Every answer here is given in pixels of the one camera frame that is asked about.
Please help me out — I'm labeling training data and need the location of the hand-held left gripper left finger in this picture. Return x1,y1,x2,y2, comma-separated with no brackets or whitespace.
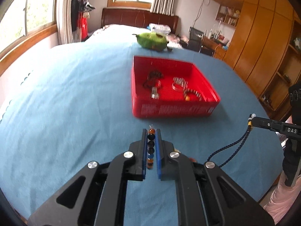
28,128,148,226

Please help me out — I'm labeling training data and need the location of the large wooden frame window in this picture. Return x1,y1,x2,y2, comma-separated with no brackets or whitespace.
0,0,58,76

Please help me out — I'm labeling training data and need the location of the wooden desk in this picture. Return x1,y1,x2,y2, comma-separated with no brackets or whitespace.
202,36,230,61

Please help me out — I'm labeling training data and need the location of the dark wooden headboard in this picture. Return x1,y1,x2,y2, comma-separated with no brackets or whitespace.
101,8,179,35

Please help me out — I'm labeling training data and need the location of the wooden wardrobe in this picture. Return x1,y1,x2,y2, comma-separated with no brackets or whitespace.
210,0,301,123

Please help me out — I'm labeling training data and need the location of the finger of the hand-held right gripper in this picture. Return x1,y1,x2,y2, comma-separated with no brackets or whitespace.
248,116,285,131

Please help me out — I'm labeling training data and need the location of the black chair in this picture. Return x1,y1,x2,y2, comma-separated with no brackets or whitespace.
188,27,204,53

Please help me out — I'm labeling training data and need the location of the black bead bracelet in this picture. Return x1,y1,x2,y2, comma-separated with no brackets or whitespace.
142,70,164,89

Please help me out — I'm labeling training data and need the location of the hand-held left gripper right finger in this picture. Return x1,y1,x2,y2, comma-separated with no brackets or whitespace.
156,128,275,226

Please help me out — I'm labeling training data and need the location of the green plush toy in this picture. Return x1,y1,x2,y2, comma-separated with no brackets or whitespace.
132,32,173,52

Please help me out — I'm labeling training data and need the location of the wooden wall shelf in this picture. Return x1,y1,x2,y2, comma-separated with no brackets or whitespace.
215,5,242,28

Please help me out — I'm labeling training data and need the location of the person's pink clothing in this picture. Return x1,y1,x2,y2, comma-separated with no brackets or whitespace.
263,169,301,226

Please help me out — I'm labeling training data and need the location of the silver wristwatch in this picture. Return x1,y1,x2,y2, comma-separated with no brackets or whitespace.
150,79,163,100

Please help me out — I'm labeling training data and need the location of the red tin box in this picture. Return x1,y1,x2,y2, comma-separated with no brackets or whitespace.
131,55,221,118

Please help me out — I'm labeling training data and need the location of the dark cord bead necklace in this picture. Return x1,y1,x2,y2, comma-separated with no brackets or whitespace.
147,113,257,170

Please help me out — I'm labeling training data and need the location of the white wall cable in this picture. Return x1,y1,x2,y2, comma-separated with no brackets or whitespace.
193,0,210,29

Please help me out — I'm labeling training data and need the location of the plain silver bangle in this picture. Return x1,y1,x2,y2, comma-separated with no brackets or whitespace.
172,81,186,92

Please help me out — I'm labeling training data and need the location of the patterned pillow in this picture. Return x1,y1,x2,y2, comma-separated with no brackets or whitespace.
149,23,172,35

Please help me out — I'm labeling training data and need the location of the red bag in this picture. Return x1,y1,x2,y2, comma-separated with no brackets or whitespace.
77,13,89,41

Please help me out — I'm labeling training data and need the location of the brown bead bracelet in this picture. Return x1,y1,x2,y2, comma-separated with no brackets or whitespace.
183,88,203,102

